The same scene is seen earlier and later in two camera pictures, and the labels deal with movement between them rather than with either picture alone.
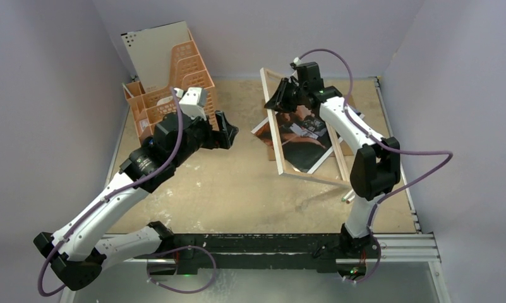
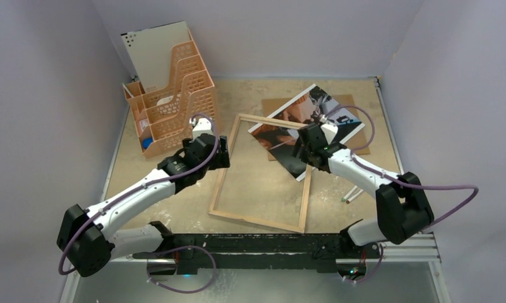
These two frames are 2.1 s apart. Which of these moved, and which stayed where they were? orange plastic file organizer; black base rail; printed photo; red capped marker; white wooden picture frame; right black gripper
Moved: white wooden picture frame; right black gripper
Stayed: black base rail; orange plastic file organizer; red capped marker; printed photo
